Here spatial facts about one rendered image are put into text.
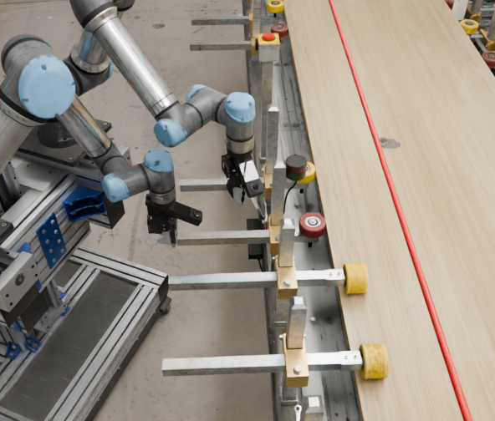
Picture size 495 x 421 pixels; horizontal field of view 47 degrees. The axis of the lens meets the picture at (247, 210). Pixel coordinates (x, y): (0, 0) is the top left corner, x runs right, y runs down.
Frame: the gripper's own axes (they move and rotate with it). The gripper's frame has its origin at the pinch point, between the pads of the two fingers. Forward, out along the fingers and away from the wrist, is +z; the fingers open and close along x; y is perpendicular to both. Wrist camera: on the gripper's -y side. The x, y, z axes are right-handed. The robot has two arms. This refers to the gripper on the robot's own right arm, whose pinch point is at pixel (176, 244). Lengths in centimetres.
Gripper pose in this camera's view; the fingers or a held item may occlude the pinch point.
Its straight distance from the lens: 179.7
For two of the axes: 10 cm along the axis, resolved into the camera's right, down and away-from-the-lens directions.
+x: 0.4, 7.0, -7.2
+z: -0.1, 7.2, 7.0
